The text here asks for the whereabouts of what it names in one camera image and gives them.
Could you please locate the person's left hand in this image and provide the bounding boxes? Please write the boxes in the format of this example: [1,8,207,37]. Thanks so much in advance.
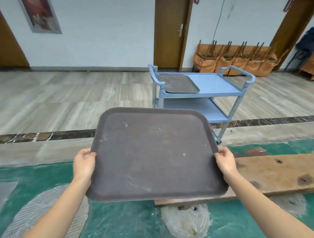
[73,148,97,181]

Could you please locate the person's right hand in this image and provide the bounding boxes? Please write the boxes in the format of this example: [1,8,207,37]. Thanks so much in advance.
[214,147,238,183]

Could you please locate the large brown serving tray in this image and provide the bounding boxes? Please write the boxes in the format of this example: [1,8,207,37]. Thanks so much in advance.
[86,107,229,203]

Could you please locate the person's left forearm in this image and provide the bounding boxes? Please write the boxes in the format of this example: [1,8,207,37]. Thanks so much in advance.
[23,175,92,238]

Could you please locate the person's right forearm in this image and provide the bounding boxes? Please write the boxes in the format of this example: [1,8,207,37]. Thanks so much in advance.
[224,171,314,238]

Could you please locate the wooden plank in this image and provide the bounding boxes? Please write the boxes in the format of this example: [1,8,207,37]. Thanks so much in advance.
[154,147,314,208]

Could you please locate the blue plastic service cart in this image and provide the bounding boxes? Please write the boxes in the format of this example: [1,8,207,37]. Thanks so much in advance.
[148,64,256,145]

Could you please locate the small brown serving tray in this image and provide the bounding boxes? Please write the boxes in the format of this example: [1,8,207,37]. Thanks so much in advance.
[159,74,201,94]

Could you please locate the row of orange covered chairs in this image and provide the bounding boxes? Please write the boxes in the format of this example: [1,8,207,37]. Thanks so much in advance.
[192,40,290,77]

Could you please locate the black metal stool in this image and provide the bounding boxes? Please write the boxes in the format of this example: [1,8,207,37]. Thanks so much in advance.
[285,49,308,72]

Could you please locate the single orange covered chair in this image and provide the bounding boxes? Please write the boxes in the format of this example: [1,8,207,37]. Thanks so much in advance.
[300,53,314,81]

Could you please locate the brown wooden door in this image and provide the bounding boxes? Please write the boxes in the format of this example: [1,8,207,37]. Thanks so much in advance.
[0,10,30,69]
[269,0,314,72]
[154,0,194,71]

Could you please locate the dark blue garment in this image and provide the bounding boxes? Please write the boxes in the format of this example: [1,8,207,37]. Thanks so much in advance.
[295,26,314,57]

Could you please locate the black wall cable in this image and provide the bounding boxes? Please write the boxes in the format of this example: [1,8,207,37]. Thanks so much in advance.
[212,0,226,45]

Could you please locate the framed wall picture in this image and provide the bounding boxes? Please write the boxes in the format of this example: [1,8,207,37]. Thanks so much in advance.
[18,0,62,34]

